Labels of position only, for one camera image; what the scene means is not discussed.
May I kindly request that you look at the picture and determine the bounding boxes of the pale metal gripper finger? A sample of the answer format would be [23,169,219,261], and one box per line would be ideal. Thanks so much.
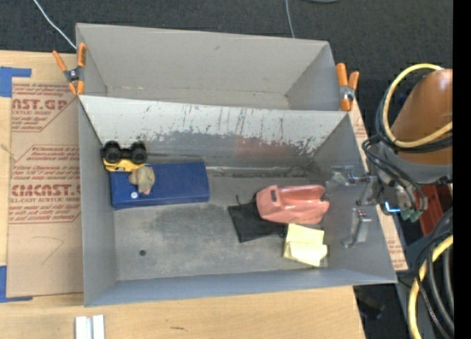
[325,165,377,198]
[341,207,373,250]

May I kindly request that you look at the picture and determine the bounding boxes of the pink plastic toy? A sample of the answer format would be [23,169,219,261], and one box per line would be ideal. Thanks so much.
[255,184,330,226]

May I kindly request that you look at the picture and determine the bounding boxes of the pale yellow sponge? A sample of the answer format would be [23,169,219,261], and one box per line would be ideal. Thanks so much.
[281,222,329,268]

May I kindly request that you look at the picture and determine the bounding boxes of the black cloth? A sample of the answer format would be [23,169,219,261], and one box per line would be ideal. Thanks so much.
[227,193,288,244]

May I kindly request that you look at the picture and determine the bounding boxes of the grey metal bin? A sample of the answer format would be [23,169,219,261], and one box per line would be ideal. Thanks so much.
[75,23,399,308]

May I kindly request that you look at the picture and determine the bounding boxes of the blue flat box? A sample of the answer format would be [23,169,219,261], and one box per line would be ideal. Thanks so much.
[108,162,211,210]

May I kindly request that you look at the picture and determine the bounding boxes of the beige toy animal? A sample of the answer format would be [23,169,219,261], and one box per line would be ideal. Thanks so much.
[127,165,156,196]

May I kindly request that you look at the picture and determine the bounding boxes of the yellow toy car black wheels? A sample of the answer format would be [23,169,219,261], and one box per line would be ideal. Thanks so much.
[99,140,149,174]

